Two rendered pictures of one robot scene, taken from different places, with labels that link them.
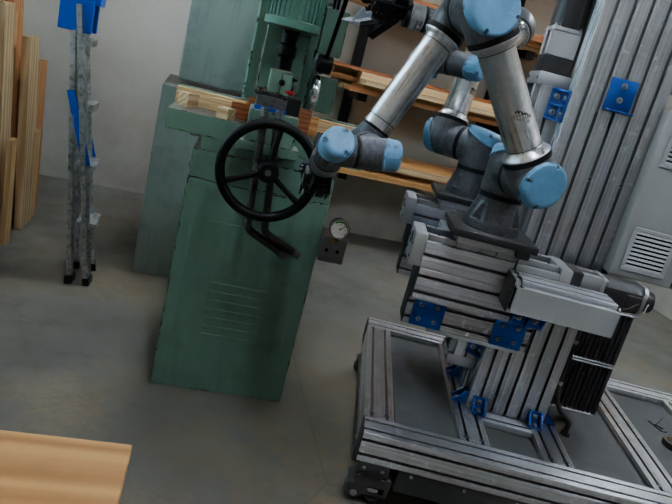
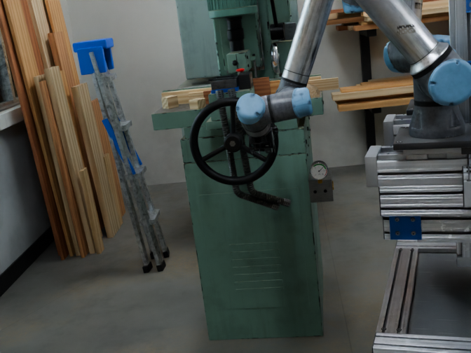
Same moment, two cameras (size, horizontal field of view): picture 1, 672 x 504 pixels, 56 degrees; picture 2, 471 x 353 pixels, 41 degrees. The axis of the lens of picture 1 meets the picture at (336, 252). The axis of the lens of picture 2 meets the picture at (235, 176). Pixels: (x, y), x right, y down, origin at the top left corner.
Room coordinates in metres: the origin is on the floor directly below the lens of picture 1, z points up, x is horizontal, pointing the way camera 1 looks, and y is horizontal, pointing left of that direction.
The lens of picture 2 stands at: (-0.11, -0.46, 1.22)
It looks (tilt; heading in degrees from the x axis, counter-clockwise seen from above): 15 degrees down; 21
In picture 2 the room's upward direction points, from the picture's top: 7 degrees counter-clockwise
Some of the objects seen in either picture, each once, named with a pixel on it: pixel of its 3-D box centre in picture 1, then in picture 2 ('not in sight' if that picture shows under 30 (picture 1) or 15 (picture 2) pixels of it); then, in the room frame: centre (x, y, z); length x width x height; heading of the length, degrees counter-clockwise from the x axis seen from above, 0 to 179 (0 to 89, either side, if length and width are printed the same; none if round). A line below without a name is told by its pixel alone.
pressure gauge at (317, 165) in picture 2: (338, 230); (319, 172); (1.92, 0.01, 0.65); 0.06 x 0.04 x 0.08; 101
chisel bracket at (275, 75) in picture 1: (280, 84); (240, 63); (2.09, 0.31, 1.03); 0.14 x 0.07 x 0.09; 11
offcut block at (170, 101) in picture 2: (188, 99); (169, 101); (1.97, 0.55, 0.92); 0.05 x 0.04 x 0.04; 149
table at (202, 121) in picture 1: (267, 137); (237, 111); (1.97, 0.29, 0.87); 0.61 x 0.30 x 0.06; 101
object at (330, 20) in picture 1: (332, 33); (279, 2); (2.31, 0.20, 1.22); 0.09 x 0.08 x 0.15; 11
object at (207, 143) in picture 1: (266, 151); (243, 122); (2.01, 0.29, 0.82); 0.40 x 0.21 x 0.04; 101
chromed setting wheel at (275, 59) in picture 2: (313, 93); (275, 59); (2.22, 0.21, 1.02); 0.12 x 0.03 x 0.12; 11
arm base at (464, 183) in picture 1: (470, 180); not in sight; (2.19, -0.38, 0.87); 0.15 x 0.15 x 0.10
